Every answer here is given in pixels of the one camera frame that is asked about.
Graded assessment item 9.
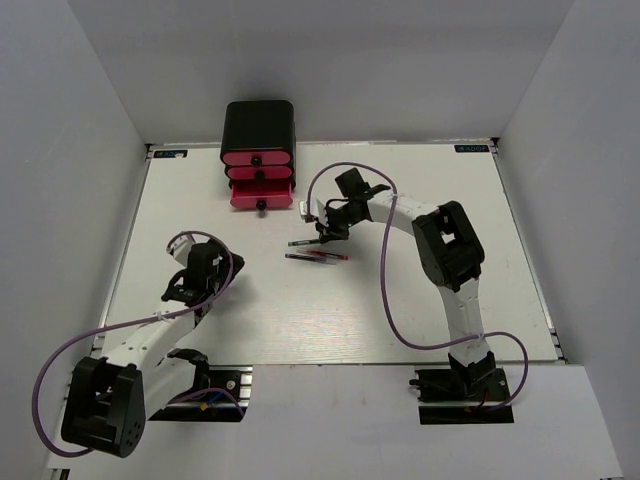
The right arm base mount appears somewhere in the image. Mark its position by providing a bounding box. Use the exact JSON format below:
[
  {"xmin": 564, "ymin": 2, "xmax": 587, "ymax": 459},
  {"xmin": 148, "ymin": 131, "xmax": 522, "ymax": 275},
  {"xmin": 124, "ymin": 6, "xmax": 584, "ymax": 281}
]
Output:
[{"xmin": 409, "ymin": 368, "xmax": 514, "ymax": 426}]

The black drawer cabinet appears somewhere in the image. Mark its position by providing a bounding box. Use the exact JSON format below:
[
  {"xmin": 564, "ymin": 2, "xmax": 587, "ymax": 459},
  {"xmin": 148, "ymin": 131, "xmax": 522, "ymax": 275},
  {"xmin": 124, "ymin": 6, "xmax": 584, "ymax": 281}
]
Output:
[{"xmin": 219, "ymin": 100, "xmax": 296, "ymax": 186}]

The red pen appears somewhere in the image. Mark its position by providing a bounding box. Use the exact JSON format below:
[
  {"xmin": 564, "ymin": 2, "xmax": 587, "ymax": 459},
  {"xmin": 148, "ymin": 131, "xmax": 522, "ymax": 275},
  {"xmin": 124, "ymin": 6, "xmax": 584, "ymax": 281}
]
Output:
[{"xmin": 297, "ymin": 248, "xmax": 349, "ymax": 261}]

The pink drawer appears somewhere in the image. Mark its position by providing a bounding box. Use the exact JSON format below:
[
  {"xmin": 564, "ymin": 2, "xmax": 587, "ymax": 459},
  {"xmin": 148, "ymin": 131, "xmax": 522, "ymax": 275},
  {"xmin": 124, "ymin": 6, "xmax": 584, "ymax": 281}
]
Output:
[
  {"xmin": 225, "ymin": 165, "xmax": 294, "ymax": 181},
  {"xmin": 221, "ymin": 150, "xmax": 293, "ymax": 167},
  {"xmin": 230, "ymin": 180, "xmax": 293, "ymax": 212}
]

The blue pen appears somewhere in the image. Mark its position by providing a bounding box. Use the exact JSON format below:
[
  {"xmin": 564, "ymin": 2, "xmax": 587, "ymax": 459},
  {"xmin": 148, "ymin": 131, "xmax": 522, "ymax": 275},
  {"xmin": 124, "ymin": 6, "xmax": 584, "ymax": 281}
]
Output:
[{"xmin": 284, "ymin": 252, "xmax": 336, "ymax": 265}]

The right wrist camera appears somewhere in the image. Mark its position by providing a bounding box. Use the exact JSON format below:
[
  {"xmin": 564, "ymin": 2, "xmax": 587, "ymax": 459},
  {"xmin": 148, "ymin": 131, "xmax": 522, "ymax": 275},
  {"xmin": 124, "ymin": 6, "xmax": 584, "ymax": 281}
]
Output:
[{"xmin": 299, "ymin": 197, "xmax": 326, "ymax": 224}]

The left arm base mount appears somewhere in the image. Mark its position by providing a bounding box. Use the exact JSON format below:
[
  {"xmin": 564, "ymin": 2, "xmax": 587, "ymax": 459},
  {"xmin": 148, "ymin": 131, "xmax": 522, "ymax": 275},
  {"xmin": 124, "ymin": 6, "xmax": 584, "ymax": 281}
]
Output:
[{"xmin": 150, "ymin": 366, "xmax": 253, "ymax": 423}]

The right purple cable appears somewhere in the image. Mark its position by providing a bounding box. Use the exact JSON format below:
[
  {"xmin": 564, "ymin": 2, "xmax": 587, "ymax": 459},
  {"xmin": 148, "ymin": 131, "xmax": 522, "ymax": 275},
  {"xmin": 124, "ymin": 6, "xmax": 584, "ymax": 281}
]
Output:
[{"xmin": 306, "ymin": 161, "xmax": 529, "ymax": 412}]

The purple cable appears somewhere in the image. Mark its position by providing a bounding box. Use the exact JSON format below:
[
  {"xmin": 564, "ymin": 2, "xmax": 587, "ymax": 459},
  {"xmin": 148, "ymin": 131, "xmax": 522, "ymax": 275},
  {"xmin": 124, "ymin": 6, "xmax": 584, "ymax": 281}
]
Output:
[
  {"xmin": 30, "ymin": 229, "xmax": 247, "ymax": 455},
  {"xmin": 306, "ymin": 161, "xmax": 529, "ymax": 412}
]

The green pen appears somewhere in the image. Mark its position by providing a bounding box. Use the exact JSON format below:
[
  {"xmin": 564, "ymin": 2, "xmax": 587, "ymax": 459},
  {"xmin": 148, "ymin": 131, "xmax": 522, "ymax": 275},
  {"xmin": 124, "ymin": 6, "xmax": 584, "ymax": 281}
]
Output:
[{"xmin": 287, "ymin": 235, "xmax": 333, "ymax": 247}]

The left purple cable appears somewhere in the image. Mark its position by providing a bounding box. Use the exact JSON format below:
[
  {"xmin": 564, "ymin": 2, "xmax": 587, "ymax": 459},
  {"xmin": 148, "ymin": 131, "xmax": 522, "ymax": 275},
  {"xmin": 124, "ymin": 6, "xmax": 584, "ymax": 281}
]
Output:
[{"xmin": 30, "ymin": 229, "xmax": 247, "ymax": 455}]

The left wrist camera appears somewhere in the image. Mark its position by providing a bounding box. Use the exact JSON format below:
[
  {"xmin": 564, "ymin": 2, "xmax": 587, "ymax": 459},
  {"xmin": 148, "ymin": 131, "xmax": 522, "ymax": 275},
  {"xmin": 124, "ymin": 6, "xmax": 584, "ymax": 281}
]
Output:
[{"xmin": 167, "ymin": 234, "xmax": 195, "ymax": 267}]

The pink bottom drawer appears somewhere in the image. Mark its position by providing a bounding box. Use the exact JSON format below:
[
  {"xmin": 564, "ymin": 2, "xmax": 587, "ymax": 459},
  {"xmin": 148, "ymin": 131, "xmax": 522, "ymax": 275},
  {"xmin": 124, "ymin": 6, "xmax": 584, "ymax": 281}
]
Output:
[{"xmin": 230, "ymin": 180, "xmax": 293, "ymax": 212}]

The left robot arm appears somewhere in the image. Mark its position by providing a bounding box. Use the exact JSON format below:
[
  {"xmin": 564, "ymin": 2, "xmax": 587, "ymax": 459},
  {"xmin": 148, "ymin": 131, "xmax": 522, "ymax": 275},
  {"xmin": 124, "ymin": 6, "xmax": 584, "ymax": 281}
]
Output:
[{"xmin": 61, "ymin": 234, "xmax": 245, "ymax": 458}]

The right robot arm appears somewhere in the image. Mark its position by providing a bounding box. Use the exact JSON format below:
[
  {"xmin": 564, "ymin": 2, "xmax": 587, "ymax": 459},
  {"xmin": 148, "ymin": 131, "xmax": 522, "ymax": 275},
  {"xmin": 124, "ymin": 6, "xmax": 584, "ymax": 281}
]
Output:
[{"xmin": 299, "ymin": 162, "xmax": 496, "ymax": 399}]

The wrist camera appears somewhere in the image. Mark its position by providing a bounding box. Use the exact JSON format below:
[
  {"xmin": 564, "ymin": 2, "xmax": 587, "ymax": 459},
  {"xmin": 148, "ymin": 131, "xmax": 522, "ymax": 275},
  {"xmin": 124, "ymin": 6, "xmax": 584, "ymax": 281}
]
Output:
[
  {"xmin": 167, "ymin": 234, "xmax": 195, "ymax": 267},
  {"xmin": 299, "ymin": 197, "xmax": 326, "ymax": 224}
]

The pink top drawer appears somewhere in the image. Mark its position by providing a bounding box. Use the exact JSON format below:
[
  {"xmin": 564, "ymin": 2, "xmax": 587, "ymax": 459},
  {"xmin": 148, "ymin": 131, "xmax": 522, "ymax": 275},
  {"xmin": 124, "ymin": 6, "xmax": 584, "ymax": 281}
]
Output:
[{"xmin": 221, "ymin": 150, "xmax": 293, "ymax": 167}]

